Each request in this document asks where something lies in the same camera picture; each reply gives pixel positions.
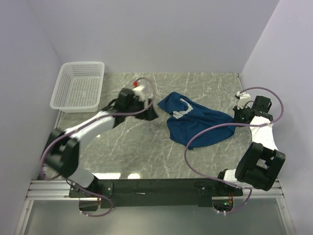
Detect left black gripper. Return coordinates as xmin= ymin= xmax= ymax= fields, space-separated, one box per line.
xmin=125 ymin=96 xmax=158 ymax=120

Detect blue printed t-shirt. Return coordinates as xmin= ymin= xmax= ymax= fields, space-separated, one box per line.
xmin=157 ymin=92 xmax=235 ymax=150

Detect white perforated plastic basket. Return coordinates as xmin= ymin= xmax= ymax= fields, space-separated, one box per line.
xmin=50 ymin=61 xmax=105 ymax=113

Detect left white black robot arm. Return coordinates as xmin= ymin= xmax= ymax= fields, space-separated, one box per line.
xmin=41 ymin=85 xmax=158 ymax=197

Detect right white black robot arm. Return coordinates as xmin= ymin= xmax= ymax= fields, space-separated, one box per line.
xmin=214 ymin=92 xmax=286 ymax=195

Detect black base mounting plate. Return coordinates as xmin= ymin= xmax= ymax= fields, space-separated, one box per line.
xmin=68 ymin=178 xmax=244 ymax=212

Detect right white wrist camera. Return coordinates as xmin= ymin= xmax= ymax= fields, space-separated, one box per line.
xmin=235 ymin=92 xmax=251 ymax=110

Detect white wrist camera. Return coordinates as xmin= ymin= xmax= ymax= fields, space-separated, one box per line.
xmin=133 ymin=81 xmax=148 ymax=102
xmin=235 ymin=92 xmax=251 ymax=110

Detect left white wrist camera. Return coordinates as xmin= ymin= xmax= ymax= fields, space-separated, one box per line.
xmin=133 ymin=81 xmax=148 ymax=102

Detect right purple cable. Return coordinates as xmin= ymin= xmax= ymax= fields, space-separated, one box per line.
xmin=184 ymin=86 xmax=284 ymax=216

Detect aluminium extrusion rail frame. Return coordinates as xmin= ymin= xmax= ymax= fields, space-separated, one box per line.
xmin=25 ymin=72 xmax=286 ymax=201

